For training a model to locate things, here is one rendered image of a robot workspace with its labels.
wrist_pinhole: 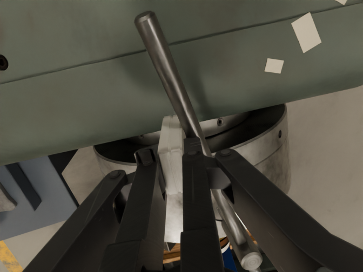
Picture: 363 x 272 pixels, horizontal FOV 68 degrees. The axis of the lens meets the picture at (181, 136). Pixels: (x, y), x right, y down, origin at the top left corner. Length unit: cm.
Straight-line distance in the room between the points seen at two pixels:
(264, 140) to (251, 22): 14
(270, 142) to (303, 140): 151
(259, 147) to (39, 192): 78
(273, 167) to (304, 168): 159
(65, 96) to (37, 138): 6
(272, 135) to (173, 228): 17
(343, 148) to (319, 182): 28
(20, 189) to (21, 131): 64
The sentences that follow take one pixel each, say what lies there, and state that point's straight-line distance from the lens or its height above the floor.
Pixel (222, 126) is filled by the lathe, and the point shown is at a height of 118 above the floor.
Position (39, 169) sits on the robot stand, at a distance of 94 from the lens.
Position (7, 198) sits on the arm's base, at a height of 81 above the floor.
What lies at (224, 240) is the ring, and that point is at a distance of 56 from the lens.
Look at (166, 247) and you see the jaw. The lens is 44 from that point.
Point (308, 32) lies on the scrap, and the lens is 29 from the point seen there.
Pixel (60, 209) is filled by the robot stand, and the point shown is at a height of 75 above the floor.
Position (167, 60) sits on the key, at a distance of 16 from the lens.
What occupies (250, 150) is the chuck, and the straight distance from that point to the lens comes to 33.
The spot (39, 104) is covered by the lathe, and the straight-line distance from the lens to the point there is 29.
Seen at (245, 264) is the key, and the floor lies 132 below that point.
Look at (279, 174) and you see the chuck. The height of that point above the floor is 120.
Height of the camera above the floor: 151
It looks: 68 degrees down
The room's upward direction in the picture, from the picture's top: 170 degrees clockwise
